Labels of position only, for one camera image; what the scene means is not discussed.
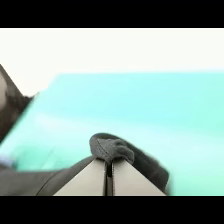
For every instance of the dark grey garment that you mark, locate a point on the dark grey garment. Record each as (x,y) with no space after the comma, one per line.
(113,150)

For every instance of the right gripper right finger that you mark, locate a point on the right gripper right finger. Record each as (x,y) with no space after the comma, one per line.
(135,182)

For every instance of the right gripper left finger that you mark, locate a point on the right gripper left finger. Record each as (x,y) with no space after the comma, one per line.
(87,181)

